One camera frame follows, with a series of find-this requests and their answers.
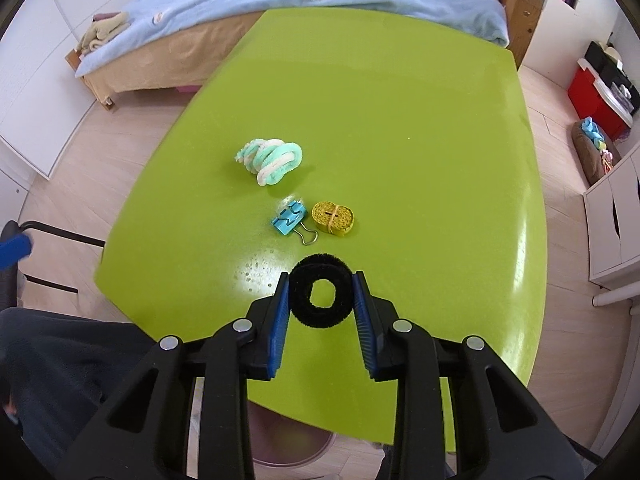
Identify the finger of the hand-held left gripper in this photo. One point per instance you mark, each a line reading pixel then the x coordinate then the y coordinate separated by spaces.
pixel 12 252

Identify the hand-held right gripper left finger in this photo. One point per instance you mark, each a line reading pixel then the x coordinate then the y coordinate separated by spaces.
pixel 279 325

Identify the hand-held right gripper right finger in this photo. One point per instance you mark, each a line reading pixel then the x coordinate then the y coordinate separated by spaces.
pixel 365 325

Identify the black fuzzy scrunchie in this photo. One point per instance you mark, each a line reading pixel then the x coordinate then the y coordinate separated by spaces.
pixel 300 305

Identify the pink waste bin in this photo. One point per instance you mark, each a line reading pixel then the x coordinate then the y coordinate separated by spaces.
pixel 300 445

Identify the black metal chair legs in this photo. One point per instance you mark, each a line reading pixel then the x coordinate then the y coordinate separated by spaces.
pixel 65 234

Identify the teal patterned binder clip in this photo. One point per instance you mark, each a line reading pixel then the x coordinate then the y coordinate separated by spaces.
pixel 287 219

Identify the yellow tape measure roll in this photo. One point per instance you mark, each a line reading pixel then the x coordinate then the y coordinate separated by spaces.
pixel 332 217

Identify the person's left leg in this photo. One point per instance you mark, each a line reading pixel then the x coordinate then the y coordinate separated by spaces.
pixel 65 370

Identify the white wardrobe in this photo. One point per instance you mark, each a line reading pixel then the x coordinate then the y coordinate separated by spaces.
pixel 50 60

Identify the beige folded blanket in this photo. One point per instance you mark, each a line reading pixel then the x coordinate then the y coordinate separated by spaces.
pixel 102 30

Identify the pink box under bed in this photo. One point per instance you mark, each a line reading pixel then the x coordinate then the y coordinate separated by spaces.
pixel 187 87

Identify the white pipe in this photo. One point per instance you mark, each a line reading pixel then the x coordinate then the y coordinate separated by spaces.
pixel 615 297

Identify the white drawer cabinet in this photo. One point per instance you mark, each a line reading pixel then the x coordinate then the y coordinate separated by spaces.
pixel 625 240

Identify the brown pet bed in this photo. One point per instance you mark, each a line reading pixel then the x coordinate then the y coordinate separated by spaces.
pixel 586 156

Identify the pink and yellow toy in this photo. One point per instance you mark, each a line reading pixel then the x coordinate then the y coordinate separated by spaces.
pixel 607 158

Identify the light blue soft toy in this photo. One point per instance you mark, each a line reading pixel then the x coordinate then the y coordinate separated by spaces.
pixel 592 127

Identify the red storage box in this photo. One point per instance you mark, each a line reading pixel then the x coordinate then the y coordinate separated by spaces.
pixel 587 96

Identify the white shelf unit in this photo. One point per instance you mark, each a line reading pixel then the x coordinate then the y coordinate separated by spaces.
pixel 550 35

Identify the wooden bed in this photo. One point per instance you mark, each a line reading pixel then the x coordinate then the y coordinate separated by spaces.
pixel 525 15

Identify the black storage bag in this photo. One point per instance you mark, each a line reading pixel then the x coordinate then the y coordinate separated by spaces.
pixel 596 57
pixel 622 85

